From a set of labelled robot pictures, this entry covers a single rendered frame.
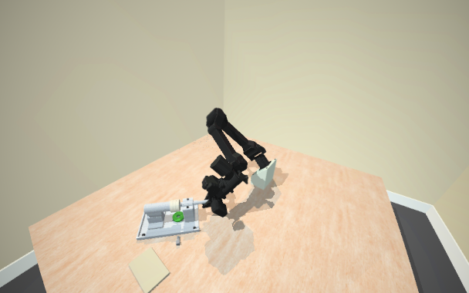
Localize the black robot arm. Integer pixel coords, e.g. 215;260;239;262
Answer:
201;107;271;195

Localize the green ring spacer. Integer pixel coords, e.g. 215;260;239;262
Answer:
172;211;184;222

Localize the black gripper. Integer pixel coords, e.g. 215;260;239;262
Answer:
202;177;234;217

